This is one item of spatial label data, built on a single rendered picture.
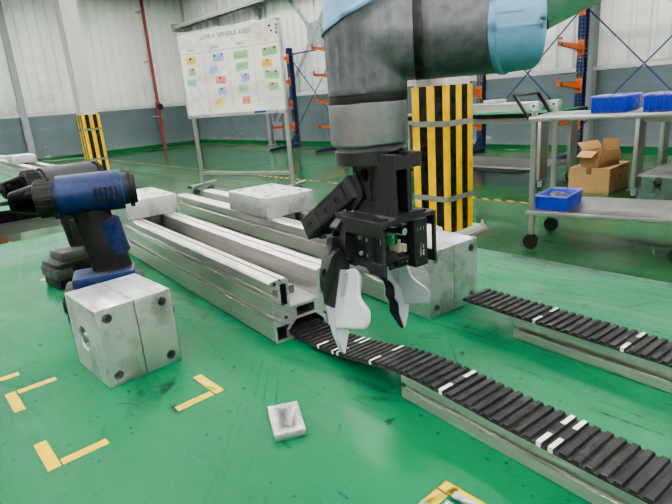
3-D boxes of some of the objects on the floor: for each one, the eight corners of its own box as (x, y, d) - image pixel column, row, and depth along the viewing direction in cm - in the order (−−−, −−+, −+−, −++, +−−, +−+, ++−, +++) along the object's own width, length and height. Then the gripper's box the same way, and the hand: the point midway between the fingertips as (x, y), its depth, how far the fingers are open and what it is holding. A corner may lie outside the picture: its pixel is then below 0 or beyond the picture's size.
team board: (188, 196, 675) (162, 32, 620) (214, 188, 717) (192, 35, 662) (286, 198, 604) (267, 14, 549) (308, 190, 646) (293, 18, 591)
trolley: (693, 241, 345) (713, 79, 316) (686, 265, 303) (709, 81, 275) (532, 228, 405) (537, 91, 377) (508, 246, 363) (511, 94, 335)
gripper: (345, 160, 44) (362, 385, 50) (459, 141, 52) (461, 336, 58) (290, 156, 50) (310, 354, 56) (398, 139, 58) (406, 315, 64)
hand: (369, 328), depth 59 cm, fingers open, 8 cm apart
